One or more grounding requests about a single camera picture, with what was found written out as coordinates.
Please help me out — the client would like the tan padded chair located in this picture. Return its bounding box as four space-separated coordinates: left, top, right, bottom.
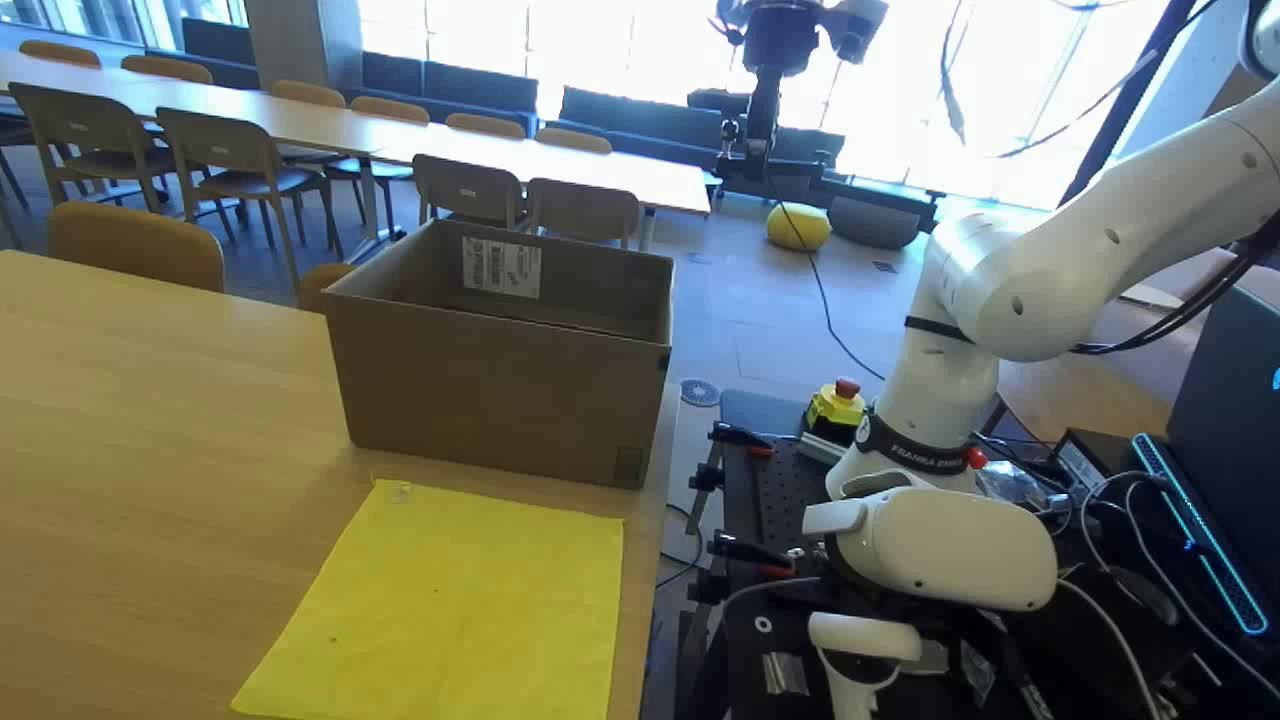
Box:
531 124 616 158
270 75 354 112
118 50 218 86
18 36 107 70
443 106 531 145
350 91 437 131

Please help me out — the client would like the wooden dining chair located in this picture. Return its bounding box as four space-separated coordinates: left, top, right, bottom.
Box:
151 104 350 291
409 152 527 231
526 176 647 251
6 79 177 216

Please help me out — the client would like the white VR controller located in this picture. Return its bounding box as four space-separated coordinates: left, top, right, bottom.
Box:
805 609 929 720

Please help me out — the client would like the white VR headset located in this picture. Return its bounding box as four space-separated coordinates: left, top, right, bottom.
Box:
796 483 1063 619

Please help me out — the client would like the black floor cable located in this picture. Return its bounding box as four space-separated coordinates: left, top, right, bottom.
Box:
796 210 892 383

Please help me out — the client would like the dark blue sofa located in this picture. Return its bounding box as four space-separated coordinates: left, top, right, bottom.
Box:
715 124 853 206
357 46 545 136
558 83 733 172

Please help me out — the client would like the brown cardboard box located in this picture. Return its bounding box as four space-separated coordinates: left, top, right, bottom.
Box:
317 216 680 492

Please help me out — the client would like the black robot mounting cart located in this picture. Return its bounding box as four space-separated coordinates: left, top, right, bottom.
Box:
674 383 1214 720

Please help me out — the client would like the red-handled black clamp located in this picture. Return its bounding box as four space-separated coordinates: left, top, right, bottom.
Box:
700 526 813 575
703 418 779 463

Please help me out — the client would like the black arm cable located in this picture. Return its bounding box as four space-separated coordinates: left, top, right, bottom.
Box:
905 210 1280 360

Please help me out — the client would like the yellow emergency stop button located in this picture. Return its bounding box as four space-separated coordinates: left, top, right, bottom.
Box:
802 374 871 453

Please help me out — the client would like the tan upholstered bench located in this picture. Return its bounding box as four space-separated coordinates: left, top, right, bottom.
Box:
998 246 1208 453

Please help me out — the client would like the long wooden dining table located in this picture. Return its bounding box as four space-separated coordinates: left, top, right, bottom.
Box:
0 46 719 218

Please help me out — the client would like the black computer tower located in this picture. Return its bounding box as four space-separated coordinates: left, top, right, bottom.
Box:
1128 280 1280 677

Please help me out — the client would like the yellow towel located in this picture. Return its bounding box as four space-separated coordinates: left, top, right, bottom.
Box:
228 475 629 720

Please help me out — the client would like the dark round pouf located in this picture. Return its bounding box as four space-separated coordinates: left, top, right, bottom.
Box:
826 179 942 257

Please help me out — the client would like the yellow round floor object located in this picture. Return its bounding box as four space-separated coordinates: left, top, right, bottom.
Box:
760 200 836 257

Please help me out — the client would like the small orange chair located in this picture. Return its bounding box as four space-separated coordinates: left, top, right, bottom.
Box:
291 261 361 316

